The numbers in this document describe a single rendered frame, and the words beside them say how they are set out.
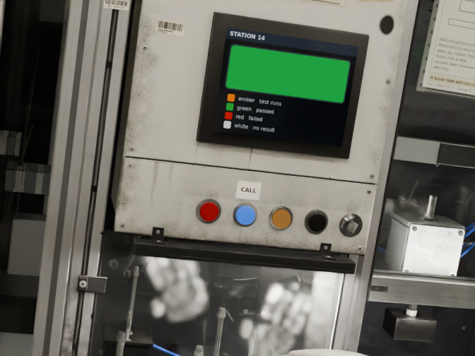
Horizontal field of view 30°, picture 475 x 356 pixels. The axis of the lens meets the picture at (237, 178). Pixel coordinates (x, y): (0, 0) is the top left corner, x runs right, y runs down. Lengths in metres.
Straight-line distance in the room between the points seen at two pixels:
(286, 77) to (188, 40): 0.16
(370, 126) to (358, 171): 0.08
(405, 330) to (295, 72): 0.63
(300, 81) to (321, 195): 0.19
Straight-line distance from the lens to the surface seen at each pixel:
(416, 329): 1.80
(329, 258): 1.45
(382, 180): 1.49
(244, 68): 1.37
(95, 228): 1.41
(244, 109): 1.37
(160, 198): 1.40
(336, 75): 1.40
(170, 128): 1.38
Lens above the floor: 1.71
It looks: 10 degrees down
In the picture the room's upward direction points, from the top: 8 degrees clockwise
